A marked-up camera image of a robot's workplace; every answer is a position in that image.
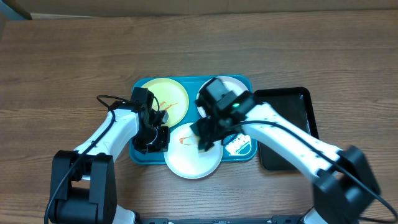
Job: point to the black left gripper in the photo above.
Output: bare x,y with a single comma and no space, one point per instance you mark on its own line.
161,145

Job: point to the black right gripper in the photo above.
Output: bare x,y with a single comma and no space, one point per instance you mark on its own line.
207,126

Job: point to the white plate front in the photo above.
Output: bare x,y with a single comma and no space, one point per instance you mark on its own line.
184,158

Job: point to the white plate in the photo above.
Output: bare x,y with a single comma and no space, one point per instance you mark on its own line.
184,158
232,84

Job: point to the yellow plate with sauce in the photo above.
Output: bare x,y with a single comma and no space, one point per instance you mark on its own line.
172,97

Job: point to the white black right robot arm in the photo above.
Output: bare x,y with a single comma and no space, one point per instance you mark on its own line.
343,182

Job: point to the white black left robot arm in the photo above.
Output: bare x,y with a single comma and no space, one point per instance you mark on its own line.
83,183

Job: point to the teal plastic tray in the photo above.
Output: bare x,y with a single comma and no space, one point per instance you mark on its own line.
240,148

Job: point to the black water tray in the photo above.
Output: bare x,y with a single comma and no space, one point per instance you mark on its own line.
295,105

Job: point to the white plate top right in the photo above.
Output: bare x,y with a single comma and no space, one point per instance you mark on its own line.
232,84

